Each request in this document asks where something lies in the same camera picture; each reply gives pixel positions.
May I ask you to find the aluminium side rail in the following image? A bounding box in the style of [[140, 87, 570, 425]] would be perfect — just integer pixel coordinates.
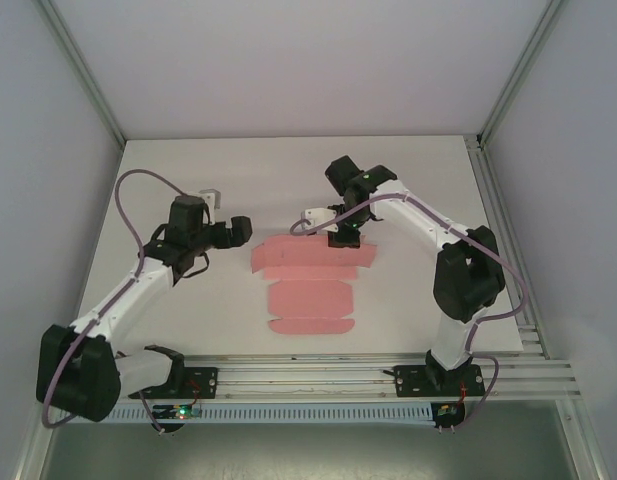
[[463, 133, 552, 359]]

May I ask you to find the white slotted cable duct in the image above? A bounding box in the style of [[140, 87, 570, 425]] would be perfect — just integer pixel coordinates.
[[107, 402, 437, 425]]

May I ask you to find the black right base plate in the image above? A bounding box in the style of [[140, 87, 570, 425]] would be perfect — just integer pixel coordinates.
[[393, 364, 487, 399]]

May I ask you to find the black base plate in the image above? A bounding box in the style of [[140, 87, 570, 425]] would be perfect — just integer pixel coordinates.
[[180, 367, 220, 400], [393, 364, 487, 399]]

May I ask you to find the right circuit board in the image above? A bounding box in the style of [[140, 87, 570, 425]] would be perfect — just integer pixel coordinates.
[[432, 401, 467, 432]]

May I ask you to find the thin black strap loop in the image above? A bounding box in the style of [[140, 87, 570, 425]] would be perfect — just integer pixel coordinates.
[[173, 248, 212, 281]]

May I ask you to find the aluminium frame post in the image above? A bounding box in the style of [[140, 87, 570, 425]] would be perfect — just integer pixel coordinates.
[[476, 0, 565, 147], [37, 0, 128, 147]]

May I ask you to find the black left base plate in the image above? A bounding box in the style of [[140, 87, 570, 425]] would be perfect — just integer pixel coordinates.
[[180, 367, 220, 400]]

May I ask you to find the pink paper box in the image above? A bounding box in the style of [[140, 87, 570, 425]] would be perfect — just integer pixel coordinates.
[[249, 234, 380, 337]]

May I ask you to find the left circuit board green light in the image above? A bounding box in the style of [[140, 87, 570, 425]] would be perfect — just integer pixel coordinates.
[[150, 402, 204, 436]]

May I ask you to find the long aluminium base rail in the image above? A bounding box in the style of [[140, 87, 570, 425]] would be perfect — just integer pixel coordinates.
[[107, 352, 584, 402]]

